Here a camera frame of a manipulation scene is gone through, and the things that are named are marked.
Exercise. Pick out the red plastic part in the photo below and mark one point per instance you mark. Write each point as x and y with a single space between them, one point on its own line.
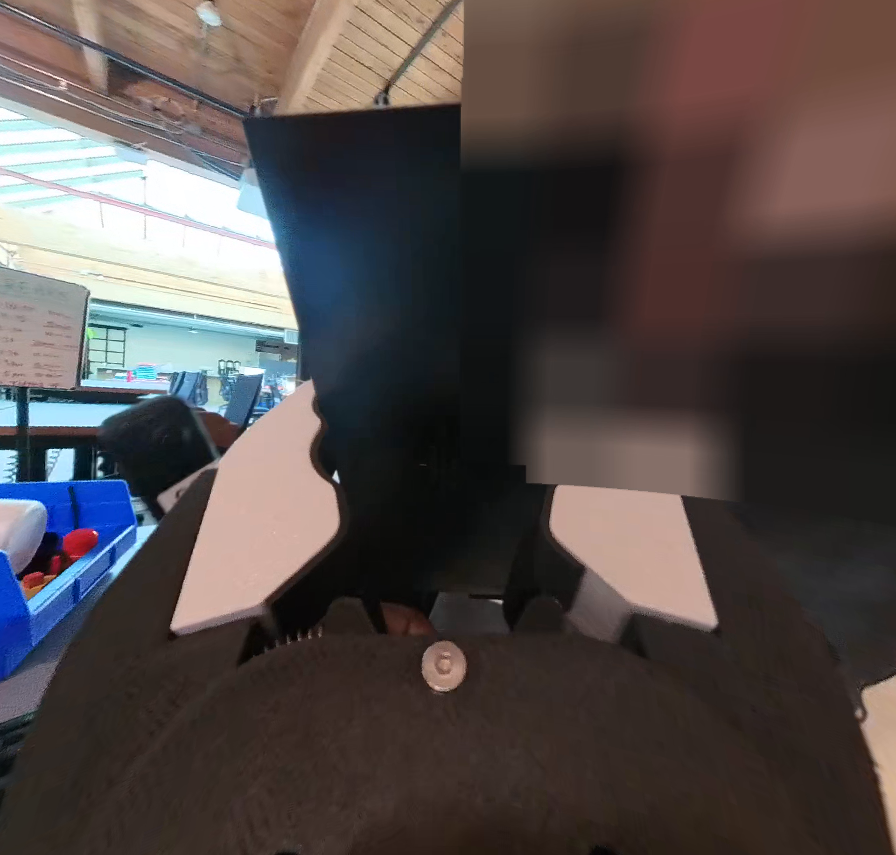
80 544

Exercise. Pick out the black framed whiteboard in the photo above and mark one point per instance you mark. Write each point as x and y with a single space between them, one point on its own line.
42 323

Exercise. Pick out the black printed shirt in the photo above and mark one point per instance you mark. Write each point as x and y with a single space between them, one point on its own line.
840 575

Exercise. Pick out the white paper roll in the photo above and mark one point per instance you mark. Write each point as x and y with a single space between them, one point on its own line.
21 533

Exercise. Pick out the person's left hand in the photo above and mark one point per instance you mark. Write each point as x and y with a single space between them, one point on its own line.
409 620

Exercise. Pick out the blue plastic bin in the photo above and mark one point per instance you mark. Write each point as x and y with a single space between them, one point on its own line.
63 610

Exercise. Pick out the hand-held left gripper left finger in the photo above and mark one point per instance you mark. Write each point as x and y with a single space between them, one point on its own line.
266 533

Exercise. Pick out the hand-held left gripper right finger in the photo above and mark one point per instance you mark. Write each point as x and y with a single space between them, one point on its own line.
630 554

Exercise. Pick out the black rectangular plate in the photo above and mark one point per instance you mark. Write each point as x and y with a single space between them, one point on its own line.
371 274

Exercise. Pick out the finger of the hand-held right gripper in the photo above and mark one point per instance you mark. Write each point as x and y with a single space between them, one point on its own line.
182 495

